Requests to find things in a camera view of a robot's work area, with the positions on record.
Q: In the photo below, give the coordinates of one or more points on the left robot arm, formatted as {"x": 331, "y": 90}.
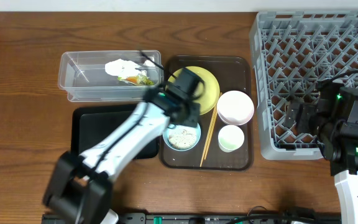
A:
{"x": 80, "y": 188}

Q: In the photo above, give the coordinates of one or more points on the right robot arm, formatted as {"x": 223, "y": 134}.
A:
{"x": 333, "y": 119}

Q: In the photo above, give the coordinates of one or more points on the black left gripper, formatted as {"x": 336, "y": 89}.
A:
{"x": 184, "y": 116}

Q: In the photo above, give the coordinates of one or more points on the brown serving tray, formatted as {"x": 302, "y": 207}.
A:
{"x": 232, "y": 73}

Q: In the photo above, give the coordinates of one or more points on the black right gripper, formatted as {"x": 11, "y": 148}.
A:
{"x": 308, "y": 111}

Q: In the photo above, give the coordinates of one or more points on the white cup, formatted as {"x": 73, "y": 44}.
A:
{"x": 230, "y": 138}

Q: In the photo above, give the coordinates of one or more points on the grey dishwasher rack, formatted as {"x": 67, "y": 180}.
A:
{"x": 291, "y": 52}

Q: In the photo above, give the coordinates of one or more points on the black tray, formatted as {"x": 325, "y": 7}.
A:
{"x": 90, "y": 125}

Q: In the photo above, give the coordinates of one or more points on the white napkin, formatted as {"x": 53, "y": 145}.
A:
{"x": 122, "y": 68}

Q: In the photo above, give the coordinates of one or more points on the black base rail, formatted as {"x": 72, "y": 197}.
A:
{"x": 141, "y": 218}

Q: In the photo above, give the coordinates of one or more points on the blue bowl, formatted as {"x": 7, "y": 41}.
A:
{"x": 172, "y": 127}

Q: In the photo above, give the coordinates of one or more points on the pink bowl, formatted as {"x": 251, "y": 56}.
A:
{"x": 235, "y": 108}

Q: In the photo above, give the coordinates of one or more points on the clear plastic bin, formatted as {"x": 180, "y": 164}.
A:
{"x": 83, "y": 76}

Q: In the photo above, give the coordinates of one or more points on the yellow plate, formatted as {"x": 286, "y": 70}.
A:
{"x": 210, "y": 90}

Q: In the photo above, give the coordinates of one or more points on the yellow green snack wrapper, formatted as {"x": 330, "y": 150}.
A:
{"x": 139, "y": 80}

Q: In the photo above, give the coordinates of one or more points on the rice and food scraps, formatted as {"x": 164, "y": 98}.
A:
{"x": 182, "y": 139}

